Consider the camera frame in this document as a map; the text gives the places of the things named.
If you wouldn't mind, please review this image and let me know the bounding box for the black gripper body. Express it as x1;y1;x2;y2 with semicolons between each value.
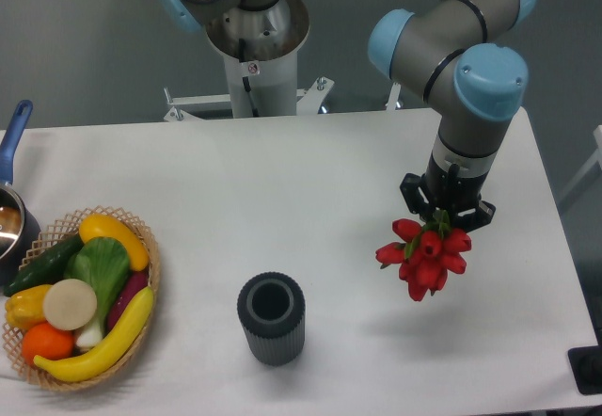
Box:
422;156;485;213

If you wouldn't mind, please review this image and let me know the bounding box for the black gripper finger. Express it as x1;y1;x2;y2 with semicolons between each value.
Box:
456;200;496;232
400;173;436;221

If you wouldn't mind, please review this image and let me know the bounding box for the red tulip bouquet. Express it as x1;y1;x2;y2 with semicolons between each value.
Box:
375;212;472;302

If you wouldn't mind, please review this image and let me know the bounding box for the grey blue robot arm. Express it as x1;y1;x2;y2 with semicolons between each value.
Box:
159;0;536;232

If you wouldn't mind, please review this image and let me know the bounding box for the black device at table edge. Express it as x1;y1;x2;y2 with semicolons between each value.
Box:
567;345;601;395

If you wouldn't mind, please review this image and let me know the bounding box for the dark grey ribbed vase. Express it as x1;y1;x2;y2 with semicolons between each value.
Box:
236;271;306;366

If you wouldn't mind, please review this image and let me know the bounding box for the purple sweet potato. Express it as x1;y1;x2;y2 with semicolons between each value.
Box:
106;271;148;332

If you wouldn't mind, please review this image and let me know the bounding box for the yellow squash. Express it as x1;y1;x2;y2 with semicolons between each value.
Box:
78;214;150;272

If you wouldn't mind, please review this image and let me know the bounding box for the green bok choy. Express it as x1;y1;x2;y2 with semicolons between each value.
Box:
63;237;130;352

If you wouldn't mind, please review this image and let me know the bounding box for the woven wicker basket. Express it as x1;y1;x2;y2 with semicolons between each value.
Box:
2;206;161;392

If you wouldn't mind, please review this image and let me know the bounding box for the yellow banana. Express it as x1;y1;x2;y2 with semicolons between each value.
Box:
34;286;154;383

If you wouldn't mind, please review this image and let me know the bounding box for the round beige slice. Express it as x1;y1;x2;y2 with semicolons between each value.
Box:
42;279;97;331

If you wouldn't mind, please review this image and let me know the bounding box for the green cucumber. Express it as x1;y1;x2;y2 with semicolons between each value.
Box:
3;234;84;296

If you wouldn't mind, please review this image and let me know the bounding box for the orange fruit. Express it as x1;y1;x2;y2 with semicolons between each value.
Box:
22;322;74;366

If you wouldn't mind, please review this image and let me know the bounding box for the yellow bell pepper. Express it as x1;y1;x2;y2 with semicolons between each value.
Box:
5;284;53;331

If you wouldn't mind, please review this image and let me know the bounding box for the white frame at right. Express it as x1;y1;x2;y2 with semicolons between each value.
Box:
557;125;601;213

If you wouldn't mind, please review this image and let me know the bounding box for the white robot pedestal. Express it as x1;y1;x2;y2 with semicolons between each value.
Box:
164;0;335;121

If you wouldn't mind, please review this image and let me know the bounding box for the blue handled saucepan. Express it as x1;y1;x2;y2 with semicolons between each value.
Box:
1;100;40;285

